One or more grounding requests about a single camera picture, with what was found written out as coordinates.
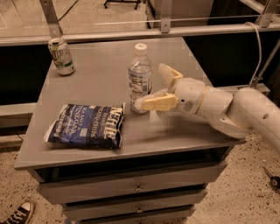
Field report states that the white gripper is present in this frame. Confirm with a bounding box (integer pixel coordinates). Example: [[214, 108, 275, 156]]
[[135, 63, 207, 115]]

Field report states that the clear plastic water bottle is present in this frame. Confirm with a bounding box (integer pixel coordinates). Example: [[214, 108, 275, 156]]
[[128, 43, 152, 114]]

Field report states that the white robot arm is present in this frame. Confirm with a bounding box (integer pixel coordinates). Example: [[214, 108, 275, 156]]
[[135, 64, 280, 152]]

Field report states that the blue Kettle chip bag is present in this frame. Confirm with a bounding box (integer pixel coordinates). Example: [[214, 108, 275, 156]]
[[44, 103, 125, 149]]

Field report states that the black rolling stand base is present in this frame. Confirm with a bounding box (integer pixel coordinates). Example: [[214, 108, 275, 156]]
[[103, 0, 141, 10]]

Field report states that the top grey drawer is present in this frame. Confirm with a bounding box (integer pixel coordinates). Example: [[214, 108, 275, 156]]
[[37, 161, 227, 204]]

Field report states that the grey drawer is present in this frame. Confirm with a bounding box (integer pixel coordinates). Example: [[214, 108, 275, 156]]
[[63, 189, 207, 220], [37, 161, 227, 204], [76, 206, 196, 224]]

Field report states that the grey drawer cabinet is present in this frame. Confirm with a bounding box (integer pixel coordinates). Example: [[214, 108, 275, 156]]
[[13, 37, 247, 224]]

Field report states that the green soda can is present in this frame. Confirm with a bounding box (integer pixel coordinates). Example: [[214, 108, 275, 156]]
[[48, 38, 75, 75]]

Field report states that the middle grey drawer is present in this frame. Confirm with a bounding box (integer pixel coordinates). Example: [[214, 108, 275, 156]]
[[63, 189, 207, 220]]

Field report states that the bottom grey drawer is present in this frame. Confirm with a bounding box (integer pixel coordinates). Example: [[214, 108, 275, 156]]
[[76, 206, 196, 224]]

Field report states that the black tool on floor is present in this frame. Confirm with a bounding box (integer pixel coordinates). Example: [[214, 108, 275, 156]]
[[263, 167, 280, 189]]

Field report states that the black canvas sneaker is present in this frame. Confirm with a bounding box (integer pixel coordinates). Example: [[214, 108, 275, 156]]
[[0, 200, 35, 224]]

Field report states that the white cable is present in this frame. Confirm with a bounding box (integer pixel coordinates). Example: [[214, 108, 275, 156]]
[[244, 21, 263, 88]]

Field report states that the metal railing frame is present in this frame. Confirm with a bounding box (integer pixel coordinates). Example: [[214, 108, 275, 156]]
[[0, 0, 280, 88]]

